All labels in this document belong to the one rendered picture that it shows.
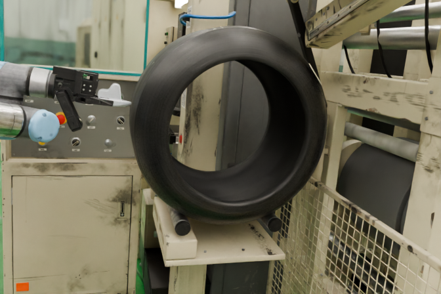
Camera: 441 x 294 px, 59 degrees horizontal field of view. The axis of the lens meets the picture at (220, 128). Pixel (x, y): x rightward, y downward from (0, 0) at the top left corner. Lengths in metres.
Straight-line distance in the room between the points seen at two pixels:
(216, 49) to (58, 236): 1.15
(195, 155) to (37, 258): 0.84
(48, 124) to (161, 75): 0.30
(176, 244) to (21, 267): 0.94
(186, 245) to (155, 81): 0.47
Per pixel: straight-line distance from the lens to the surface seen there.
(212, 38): 1.05
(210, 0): 1.43
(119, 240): 1.86
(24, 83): 1.10
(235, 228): 1.40
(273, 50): 1.08
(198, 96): 1.42
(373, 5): 1.18
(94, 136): 1.76
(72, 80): 1.11
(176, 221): 1.15
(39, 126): 0.98
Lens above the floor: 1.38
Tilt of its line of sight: 11 degrees down
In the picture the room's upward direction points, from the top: 5 degrees clockwise
